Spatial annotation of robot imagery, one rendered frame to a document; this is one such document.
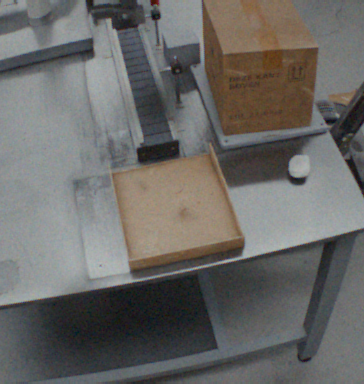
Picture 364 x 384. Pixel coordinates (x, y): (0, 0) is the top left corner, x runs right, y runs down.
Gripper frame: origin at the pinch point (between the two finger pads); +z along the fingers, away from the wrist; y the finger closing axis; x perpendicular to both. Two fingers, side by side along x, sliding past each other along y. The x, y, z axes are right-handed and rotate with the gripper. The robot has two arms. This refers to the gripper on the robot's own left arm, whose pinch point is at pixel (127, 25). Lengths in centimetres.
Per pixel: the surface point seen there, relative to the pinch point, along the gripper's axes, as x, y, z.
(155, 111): 32.4, -2.0, -19.9
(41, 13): -15.6, 27.7, 13.6
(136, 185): 51, 7, -29
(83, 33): -3.1, 14.1, 9.7
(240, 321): 104, -22, 35
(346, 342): 120, -58, 22
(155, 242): 65, 5, -41
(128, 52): 9.5, 1.1, -0.8
